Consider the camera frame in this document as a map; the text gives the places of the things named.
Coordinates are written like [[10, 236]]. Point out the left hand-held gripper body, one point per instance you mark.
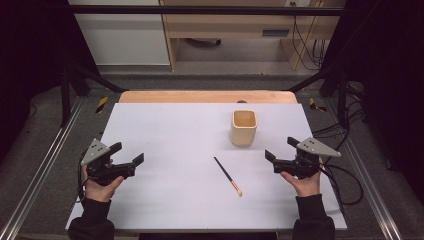
[[96, 151]]

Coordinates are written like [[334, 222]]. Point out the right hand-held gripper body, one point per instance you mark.
[[313, 148]]

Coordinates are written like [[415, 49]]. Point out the person's right hand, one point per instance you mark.
[[308, 186]]

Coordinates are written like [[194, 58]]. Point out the person's left hand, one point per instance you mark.
[[100, 192]]

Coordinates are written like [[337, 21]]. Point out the beige square cup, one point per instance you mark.
[[244, 133]]

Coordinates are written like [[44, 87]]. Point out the white table board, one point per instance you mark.
[[173, 140]]

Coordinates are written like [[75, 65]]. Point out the yellow black hazard tape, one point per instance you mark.
[[102, 104], [315, 105]]

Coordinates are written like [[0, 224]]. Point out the black metal stand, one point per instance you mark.
[[66, 93], [340, 93]]

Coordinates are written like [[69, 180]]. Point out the wooden table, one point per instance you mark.
[[206, 96]]

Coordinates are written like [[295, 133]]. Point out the black curtain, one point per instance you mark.
[[30, 66], [390, 83]]

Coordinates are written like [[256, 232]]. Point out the white cabinet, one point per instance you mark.
[[123, 36]]

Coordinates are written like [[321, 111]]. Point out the light wooden desk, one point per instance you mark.
[[233, 25]]

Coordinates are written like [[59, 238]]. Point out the aluminium rail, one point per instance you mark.
[[43, 163], [366, 173]]

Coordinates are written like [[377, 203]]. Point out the black horizontal frame bar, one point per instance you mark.
[[200, 10]]

